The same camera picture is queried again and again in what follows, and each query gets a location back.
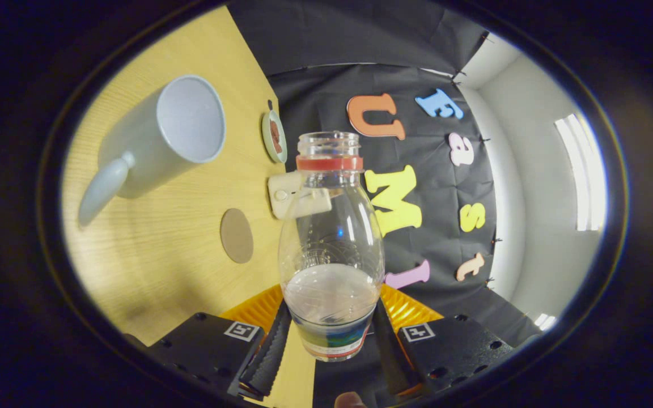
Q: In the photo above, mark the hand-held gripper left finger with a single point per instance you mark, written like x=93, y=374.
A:
x=270, y=357

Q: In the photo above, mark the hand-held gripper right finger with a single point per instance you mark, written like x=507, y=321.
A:
x=389, y=357

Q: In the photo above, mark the clear plastic juice bottle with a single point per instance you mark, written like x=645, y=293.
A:
x=332, y=306

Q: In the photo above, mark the round brown coaster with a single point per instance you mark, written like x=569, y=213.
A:
x=237, y=236

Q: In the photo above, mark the white ceramic cup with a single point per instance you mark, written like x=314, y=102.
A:
x=139, y=153

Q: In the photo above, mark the wooden table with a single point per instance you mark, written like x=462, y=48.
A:
x=179, y=266

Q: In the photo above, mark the small ceiling light panel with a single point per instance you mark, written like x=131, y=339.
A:
x=545, y=322

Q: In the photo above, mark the white toaster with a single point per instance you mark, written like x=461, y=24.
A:
x=282, y=195

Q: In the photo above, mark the brown sausage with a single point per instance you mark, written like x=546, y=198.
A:
x=278, y=145
x=274, y=129

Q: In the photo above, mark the pale green plate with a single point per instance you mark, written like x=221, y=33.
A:
x=266, y=141

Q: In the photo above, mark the large ceiling light panel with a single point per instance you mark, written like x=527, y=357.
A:
x=581, y=170

